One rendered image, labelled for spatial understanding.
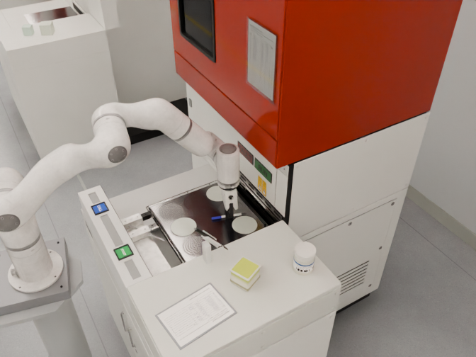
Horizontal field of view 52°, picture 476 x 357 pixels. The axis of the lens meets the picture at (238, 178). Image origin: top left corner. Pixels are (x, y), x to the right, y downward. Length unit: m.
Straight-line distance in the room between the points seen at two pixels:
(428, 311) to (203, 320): 1.66
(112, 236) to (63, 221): 1.57
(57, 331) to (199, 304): 0.70
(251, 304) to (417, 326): 1.44
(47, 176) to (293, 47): 0.82
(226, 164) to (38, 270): 0.75
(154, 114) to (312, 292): 0.76
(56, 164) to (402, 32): 1.18
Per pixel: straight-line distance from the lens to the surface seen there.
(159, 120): 1.50
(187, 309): 1.58
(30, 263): 1.81
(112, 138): 1.46
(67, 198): 3.55
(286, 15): 1.38
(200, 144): 1.60
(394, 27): 1.70
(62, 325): 2.07
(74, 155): 1.52
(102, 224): 1.89
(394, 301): 2.92
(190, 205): 1.99
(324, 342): 1.92
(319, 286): 1.65
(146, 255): 1.85
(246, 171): 1.98
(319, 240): 2.09
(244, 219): 1.93
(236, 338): 1.52
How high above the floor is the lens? 2.25
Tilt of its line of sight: 40 degrees down
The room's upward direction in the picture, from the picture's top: straight up
